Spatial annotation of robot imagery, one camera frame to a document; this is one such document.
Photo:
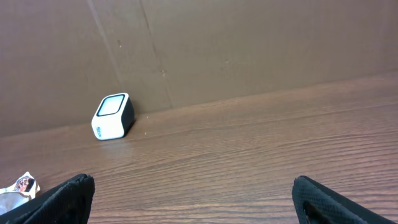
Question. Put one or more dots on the white barcode scanner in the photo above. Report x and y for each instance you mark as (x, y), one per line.
(114, 117)

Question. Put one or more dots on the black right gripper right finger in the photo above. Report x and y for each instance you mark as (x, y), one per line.
(316, 204)

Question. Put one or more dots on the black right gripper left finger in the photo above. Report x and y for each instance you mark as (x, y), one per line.
(69, 202)

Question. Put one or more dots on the beige brown snack pouch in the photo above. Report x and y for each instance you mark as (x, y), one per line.
(23, 190)

